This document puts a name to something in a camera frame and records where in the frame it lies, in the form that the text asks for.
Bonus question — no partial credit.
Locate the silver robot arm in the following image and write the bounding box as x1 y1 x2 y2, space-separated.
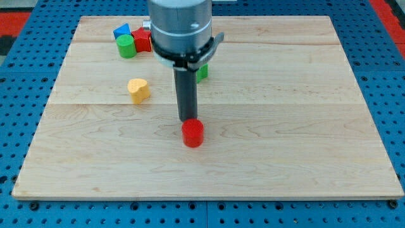
143 0 224 72

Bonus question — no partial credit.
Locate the green star block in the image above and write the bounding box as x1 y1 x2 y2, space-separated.
197 64 208 83

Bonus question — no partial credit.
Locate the red star block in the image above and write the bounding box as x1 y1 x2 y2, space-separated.
131 27 152 53

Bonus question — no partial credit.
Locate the red cylinder block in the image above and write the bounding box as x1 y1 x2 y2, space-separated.
182 118 204 148

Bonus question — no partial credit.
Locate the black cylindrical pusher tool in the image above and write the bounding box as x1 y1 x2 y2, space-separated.
173 70 197 122

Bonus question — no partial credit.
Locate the yellow heart block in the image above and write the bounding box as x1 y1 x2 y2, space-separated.
127 79 151 105

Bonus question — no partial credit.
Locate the wooden board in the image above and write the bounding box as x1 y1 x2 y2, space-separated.
12 16 404 201

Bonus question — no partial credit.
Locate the green cylinder block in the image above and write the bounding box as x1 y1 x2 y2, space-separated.
116 34 137 58

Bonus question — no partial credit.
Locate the blue triangle block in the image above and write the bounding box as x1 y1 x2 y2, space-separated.
113 23 131 39

